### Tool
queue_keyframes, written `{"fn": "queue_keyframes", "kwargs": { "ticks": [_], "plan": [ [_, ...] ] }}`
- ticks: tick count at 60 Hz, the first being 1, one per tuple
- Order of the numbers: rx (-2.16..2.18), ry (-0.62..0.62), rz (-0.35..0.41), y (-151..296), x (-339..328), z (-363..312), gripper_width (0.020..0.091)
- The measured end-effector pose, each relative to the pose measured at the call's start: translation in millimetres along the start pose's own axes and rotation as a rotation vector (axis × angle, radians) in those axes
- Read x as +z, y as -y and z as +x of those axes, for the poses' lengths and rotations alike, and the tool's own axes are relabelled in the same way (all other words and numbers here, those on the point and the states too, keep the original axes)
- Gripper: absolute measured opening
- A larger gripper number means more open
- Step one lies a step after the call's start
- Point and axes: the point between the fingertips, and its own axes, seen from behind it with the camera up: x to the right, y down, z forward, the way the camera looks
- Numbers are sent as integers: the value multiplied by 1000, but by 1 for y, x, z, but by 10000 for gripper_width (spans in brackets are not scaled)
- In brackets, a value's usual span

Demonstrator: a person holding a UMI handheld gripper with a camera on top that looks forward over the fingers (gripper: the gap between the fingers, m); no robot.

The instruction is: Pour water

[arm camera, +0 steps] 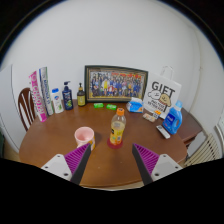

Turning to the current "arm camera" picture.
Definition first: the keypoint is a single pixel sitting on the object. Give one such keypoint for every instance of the flat round red coaster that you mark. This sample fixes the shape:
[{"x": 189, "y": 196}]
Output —
[{"x": 115, "y": 146}]

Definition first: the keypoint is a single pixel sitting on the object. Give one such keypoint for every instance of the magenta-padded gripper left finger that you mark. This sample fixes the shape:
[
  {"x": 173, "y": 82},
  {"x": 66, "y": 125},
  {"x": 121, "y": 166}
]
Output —
[{"x": 59, "y": 164}]

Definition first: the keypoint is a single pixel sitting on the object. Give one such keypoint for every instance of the pink mug with orange dots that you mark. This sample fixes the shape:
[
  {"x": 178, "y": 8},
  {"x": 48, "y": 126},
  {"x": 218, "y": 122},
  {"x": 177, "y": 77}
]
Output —
[{"x": 84, "y": 136}]

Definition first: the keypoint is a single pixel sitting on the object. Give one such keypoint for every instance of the blue detergent bottle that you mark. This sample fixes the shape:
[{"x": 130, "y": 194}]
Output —
[{"x": 172, "y": 121}]

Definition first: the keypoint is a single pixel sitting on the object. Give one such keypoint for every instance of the white blue-capped lotion bottle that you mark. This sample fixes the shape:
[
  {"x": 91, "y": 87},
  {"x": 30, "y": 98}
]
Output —
[{"x": 57, "y": 102}]

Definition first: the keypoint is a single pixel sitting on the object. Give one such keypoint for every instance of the white paper gift bag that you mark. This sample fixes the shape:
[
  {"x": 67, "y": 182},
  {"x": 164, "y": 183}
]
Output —
[{"x": 162, "y": 95}]

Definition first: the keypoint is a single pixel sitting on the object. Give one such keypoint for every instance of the orange-capped juice bottle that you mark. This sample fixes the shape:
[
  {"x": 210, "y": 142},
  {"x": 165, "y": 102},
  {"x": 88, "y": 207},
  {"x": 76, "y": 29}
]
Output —
[{"x": 117, "y": 131}]

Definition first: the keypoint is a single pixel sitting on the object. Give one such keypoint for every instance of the long pink wrap box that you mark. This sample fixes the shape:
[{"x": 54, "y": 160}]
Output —
[{"x": 37, "y": 98}]

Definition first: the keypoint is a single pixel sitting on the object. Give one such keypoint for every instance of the small green box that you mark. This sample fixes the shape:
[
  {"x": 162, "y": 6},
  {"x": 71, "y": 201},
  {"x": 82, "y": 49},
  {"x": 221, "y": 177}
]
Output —
[
  {"x": 98, "y": 105},
  {"x": 111, "y": 107}
]

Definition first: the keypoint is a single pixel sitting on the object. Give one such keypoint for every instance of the wooden chair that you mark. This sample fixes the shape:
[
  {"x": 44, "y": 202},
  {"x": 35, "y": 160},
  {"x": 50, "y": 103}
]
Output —
[{"x": 25, "y": 110}]

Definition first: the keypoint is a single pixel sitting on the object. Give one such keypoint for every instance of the small beige snack packet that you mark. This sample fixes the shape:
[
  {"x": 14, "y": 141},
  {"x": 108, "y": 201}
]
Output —
[{"x": 149, "y": 117}]

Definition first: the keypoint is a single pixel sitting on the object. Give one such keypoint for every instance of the dark blue pump bottle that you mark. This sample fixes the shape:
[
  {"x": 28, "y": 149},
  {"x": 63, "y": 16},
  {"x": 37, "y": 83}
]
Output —
[{"x": 67, "y": 98}]

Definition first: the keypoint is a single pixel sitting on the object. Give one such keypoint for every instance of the white remote control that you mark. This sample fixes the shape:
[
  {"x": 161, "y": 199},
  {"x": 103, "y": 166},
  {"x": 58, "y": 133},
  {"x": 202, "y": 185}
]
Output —
[{"x": 163, "y": 131}]

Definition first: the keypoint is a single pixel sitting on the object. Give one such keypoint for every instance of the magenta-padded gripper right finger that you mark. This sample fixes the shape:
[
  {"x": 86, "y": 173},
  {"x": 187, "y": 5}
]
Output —
[{"x": 163, "y": 165}]

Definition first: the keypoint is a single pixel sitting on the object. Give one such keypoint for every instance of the brown yellow-labelled pump bottle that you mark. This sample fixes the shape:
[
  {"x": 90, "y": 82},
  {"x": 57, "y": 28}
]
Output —
[{"x": 81, "y": 98}]

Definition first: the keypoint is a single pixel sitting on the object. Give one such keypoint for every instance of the long green-white wrap box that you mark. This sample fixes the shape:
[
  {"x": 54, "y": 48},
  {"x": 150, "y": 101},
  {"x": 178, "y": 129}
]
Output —
[{"x": 46, "y": 90}]

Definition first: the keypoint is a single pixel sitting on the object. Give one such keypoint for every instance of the white radiator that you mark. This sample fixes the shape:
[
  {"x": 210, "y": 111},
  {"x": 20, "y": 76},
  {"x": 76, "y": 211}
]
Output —
[{"x": 203, "y": 151}]

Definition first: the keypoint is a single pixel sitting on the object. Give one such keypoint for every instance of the puzzle cube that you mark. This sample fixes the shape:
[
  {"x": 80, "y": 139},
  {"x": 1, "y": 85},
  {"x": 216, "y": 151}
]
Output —
[{"x": 157, "y": 114}]

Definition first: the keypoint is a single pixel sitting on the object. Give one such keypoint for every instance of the framed group photo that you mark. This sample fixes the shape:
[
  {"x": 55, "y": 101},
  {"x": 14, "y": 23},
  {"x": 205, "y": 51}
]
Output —
[{"x": 116, "y": 84}]

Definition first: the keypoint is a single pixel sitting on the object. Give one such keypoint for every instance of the blue tissue pack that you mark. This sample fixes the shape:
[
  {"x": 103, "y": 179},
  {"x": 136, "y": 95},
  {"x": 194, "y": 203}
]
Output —
[{"x": 134, "y": 106}]

